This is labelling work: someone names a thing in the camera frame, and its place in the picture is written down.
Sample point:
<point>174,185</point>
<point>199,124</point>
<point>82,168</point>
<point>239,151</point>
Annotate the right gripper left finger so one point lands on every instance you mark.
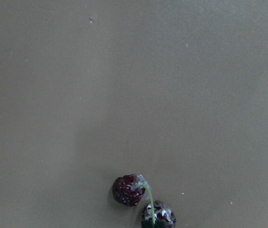
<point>146,224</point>

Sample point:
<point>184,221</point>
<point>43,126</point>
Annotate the dark cherry pair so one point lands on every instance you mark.
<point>130,189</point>

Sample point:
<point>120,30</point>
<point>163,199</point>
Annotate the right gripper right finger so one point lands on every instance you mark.
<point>160,224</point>

